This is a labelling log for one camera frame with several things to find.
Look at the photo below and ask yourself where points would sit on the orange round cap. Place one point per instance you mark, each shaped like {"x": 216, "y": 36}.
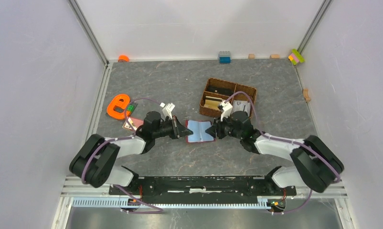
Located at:
{"x": 123, "y": 58}

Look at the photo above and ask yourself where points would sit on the green toy brick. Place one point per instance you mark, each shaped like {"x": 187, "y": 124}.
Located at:
{"x": 131, "y": 108}

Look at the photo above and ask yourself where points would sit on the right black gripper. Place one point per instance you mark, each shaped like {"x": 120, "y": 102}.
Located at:
{"x": 217, "y": 130}

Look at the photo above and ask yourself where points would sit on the slotted cable duct rail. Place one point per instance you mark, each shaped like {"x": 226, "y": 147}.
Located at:
{"x": 94, "y": 202}

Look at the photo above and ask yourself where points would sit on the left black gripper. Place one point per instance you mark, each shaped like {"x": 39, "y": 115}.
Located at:
{"x": 177, "y": 128}

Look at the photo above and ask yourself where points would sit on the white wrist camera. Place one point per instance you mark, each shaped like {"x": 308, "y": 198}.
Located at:
{"x": 167, "y": 109}
{"x": 226, "y": 108}

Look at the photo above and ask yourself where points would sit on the green pink toy bricks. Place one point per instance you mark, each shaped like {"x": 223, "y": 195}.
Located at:
{"x": 295, "y": 57}

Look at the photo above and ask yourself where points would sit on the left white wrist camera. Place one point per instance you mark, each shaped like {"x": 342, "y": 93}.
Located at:
{"x": 167, "y": 109}

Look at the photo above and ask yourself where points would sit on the curved wooden piece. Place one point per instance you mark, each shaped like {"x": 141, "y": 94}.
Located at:
{"x": 306, "y": 95}

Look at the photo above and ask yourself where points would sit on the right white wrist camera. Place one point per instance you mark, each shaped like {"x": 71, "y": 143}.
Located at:
{"x": 226, "y": 108}

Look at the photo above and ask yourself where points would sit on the beige cards in basket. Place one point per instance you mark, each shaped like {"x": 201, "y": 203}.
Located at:
{"x": 212, "y": 102}

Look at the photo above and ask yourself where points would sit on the woven brown basket organizer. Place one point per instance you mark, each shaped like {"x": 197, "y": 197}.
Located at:
{"x": 236, "y": 87}

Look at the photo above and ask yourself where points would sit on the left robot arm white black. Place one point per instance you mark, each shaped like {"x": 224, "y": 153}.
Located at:
{"x": 96, "y": 162}

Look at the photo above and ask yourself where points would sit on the black card in basket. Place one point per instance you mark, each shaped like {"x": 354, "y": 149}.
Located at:
{"x": 219, "y": 90}

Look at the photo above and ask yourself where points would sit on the orange plastic letter shape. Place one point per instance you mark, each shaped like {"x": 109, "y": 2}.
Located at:
{"x": 117, "y": 107}

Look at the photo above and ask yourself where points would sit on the pink picture card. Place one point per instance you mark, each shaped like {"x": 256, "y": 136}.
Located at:
{"x": 132, "y": 123}

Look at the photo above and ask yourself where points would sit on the red card holder wallet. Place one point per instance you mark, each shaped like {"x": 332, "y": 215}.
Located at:
{"x": 199, "y": 135}

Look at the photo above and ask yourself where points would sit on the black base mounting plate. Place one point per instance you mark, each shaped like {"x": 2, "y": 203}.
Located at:
{"x": 206, "y": 189}

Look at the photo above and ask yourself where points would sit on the grey cards in basket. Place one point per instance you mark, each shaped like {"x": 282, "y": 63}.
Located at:
{"x": 240, "y": 105}

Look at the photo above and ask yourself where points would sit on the blue grey toy bricks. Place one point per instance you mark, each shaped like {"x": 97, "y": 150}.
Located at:
{"x": 224, "y": 57}

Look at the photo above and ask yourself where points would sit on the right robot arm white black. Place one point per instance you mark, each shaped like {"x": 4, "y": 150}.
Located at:
{"x": 315, "y": 165}

